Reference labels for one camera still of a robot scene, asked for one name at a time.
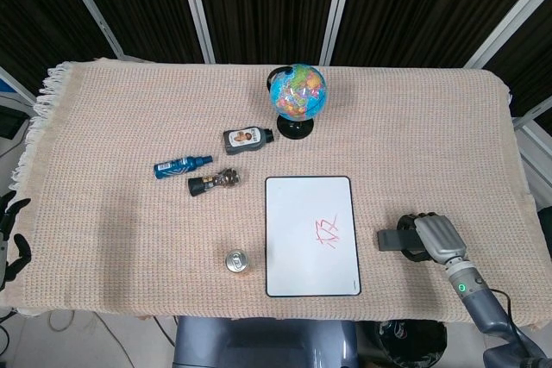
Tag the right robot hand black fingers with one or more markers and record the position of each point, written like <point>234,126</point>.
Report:
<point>440,236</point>

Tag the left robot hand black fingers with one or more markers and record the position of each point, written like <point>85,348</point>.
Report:
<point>6,223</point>

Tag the black whiteboard eraser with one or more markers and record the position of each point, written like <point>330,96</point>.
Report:
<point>394,240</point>

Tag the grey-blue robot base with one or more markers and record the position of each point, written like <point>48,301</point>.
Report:
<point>259,342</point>

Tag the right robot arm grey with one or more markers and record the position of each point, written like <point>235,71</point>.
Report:
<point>485,307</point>

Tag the small whiteboard with red scribble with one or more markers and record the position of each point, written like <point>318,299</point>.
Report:
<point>302,204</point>

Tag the black trash bin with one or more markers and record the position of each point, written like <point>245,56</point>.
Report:
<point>414,344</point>

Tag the beige woven tablecloth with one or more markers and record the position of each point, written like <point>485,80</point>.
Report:
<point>129,256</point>

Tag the grey side partition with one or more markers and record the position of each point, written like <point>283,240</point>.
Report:
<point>537,152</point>

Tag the blue spray bottle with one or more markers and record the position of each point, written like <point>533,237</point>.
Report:
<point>174,167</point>

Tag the dark corrugated partition panel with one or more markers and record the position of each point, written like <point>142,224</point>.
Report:
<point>30,19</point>
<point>267,6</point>
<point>414,6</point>
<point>528,70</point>
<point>138,1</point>

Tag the orange drink can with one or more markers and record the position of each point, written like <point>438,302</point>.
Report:
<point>236,261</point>

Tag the clear grinder bottle black cap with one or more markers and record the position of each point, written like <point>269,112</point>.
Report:
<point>207,182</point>

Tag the blue desk globe black stand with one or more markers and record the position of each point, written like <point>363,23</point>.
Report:
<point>297,89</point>

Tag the grey squeeze bottle portrait label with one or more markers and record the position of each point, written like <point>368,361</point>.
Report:
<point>243,140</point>

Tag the aluminium partition post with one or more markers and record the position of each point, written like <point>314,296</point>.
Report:
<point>196,6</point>
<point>509,19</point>
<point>88,6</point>
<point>338,6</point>

